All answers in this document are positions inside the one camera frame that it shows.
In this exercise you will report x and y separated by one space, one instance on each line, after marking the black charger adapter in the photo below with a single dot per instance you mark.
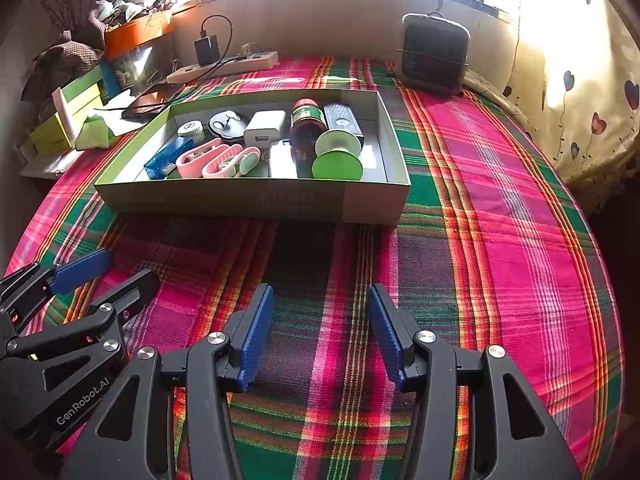
207 51

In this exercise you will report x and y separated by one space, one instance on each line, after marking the black grilled handheld device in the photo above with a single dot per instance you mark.
342 120

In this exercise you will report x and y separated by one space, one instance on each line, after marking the pale leafy clutter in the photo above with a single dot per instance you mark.
127 7

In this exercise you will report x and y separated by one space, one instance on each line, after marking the white tissue paper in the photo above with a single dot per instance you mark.
117 110

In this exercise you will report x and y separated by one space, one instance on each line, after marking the pink plastic clip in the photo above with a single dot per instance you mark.
192 162
230 160

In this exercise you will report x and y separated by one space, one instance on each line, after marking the grey space heater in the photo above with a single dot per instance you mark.
432 55

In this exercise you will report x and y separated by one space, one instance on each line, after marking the red-capped brown bottle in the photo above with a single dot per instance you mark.
306 120

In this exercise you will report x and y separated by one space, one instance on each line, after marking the black round disc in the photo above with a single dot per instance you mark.
227 125

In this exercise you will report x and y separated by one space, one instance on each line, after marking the heart print curtain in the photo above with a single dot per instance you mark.
575 85

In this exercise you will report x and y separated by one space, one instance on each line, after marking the yellow green carton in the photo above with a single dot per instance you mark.
50 135

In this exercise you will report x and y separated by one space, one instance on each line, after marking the white board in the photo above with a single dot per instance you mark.
45 165

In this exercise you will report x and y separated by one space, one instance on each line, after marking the white power strip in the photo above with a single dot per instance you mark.
250 62

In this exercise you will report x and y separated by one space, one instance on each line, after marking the blue translucent usb device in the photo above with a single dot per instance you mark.
167 160

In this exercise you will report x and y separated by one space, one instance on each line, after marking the brown cloth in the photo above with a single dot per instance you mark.
60 62

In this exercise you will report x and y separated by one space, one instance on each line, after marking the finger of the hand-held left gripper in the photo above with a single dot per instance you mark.
132 287
80 270

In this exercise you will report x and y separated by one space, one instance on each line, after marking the plaid blanket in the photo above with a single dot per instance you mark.
500 260

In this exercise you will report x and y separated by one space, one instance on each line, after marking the white round jar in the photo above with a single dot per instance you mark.
191 130

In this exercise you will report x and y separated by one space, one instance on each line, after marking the black smartphone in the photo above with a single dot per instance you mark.
152 100

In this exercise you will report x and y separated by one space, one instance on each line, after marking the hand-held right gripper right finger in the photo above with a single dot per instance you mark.
390 340

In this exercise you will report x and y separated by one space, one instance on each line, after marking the green tissue pack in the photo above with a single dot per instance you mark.
95 132

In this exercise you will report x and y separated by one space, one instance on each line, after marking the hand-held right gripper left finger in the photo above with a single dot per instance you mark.
255 345

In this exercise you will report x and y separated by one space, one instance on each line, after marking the white charger plug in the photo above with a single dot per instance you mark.
265 127

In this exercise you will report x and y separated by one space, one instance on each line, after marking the shallow green cardboard box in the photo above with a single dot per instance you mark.
225 205

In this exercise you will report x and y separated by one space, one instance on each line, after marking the green spool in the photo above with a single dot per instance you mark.
337 157

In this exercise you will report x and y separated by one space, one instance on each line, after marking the white tube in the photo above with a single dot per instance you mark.
66 115

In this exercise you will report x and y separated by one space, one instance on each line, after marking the clear plastic storage box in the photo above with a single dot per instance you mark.
135 67

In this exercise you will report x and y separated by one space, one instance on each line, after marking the black white rectangular gadget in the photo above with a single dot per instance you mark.
281 160

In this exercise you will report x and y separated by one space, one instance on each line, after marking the orange bin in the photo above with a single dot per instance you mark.
137 35

